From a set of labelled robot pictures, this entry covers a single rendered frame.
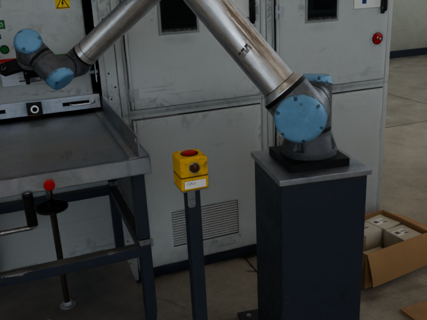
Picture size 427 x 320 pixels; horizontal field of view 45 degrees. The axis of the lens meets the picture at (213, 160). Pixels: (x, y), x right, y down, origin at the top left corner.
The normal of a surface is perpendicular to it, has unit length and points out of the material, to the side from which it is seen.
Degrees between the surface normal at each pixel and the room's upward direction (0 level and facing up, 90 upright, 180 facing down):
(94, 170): 90
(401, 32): 90
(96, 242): 90
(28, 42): 56
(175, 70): 90
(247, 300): 0
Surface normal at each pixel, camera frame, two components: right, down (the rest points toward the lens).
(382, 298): -0.05, -0.94
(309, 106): -0.22, 0.39
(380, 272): 0.44, -0.01
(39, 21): 0.35, 0.29
